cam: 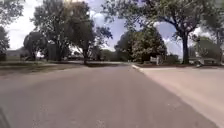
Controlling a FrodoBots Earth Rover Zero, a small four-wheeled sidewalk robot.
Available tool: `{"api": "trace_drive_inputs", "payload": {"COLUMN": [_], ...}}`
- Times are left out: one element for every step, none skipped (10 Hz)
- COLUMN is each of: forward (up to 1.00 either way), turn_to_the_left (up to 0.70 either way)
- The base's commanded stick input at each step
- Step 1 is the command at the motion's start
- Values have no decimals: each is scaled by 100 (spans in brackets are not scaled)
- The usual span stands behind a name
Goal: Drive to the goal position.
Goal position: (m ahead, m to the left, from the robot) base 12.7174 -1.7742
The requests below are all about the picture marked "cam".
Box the dark asphalt road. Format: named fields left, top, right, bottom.
left=0, top=63, right=219, bottom=128

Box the dense round tree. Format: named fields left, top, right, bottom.
left=114, top=26, right=168, bottom=64

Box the big sunlit tree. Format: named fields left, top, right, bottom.
left=31, top=0, right=114, bottom=65

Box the tall spreading tree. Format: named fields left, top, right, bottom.
left=101, top=0, right=224, bottom=65

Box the small round tree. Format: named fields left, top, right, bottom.
left=22, top=31, right=48, bottom=62

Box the grass verge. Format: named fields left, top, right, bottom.
left=0, top=60, right=88, bottom=77

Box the pale concrete kerb strip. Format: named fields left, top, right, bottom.
left=131, top=63, right=224, bottom=128

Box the building behind trees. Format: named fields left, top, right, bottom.
left=187, top=35, right=224, bottom=66

